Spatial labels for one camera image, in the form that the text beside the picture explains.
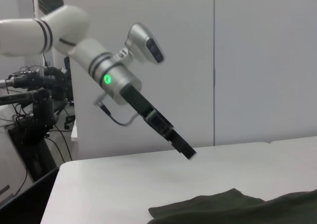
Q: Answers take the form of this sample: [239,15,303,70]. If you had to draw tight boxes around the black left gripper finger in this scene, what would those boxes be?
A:
[145,109,198,161]

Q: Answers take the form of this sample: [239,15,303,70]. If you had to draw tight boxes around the dark green FREE T-shirt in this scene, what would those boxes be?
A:
[148,187,317,224]

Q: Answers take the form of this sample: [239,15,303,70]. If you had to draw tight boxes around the black office chair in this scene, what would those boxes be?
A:
[63,56,76,130]

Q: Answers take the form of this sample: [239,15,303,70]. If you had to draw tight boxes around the black floor cables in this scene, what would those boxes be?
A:
[44,123,74,162]

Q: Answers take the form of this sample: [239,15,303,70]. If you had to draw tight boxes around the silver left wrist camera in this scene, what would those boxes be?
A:
[124,22,166,65]

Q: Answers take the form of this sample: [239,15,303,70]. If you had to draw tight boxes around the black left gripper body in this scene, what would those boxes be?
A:
[119,83,156,120]

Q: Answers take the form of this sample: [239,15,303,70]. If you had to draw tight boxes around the dark flat panel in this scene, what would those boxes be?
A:
[0,166,60,224]

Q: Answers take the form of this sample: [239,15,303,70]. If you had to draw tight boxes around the white upright post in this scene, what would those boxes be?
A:
[33,0,46,76]

